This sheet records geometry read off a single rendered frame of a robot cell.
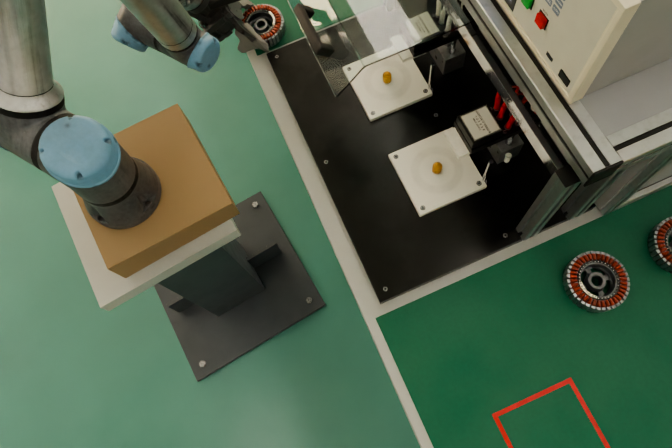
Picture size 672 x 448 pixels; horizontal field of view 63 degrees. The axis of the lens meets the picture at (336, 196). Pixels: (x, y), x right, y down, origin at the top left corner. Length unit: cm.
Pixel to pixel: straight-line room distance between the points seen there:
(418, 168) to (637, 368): 55
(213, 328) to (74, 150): 105
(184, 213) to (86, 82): 144
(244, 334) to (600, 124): 135
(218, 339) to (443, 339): 99
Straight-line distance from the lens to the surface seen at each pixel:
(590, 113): 88
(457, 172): 116
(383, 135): 120
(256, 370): 189
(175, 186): 118
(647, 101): 91
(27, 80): 105
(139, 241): 117
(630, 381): 117
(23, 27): 100
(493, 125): 106
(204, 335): 193
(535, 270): 115
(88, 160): 100
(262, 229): 196
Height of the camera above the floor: 184
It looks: 68 degrees down
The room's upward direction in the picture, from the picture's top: 14 degrees counter-clockwise
